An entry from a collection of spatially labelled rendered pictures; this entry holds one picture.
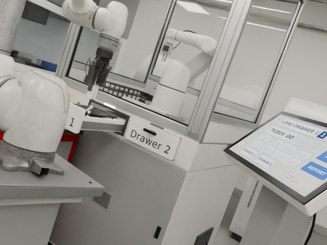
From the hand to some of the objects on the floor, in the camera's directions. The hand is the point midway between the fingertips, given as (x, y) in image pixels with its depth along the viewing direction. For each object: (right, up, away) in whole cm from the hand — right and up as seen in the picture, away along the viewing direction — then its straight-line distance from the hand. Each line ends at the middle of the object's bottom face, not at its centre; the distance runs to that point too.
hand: (92, 92), depth 149 cm
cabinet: (0, -98, +73) cm, 122 cm away
